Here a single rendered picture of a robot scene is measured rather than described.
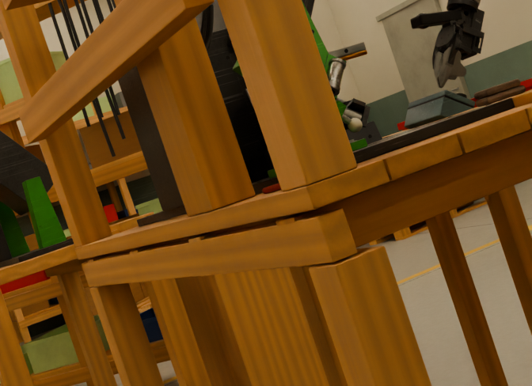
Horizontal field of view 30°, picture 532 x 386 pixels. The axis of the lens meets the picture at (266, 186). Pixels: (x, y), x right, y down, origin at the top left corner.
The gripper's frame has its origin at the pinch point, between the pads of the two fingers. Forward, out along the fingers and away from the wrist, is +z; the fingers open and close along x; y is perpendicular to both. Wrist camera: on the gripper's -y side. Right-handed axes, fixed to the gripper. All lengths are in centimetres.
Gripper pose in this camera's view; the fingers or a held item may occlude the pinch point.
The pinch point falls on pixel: (438, 81)
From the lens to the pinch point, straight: 231.0
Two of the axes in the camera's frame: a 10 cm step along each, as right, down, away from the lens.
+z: -2.3, 9.5, -2.2
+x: -4.0, 1.2, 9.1
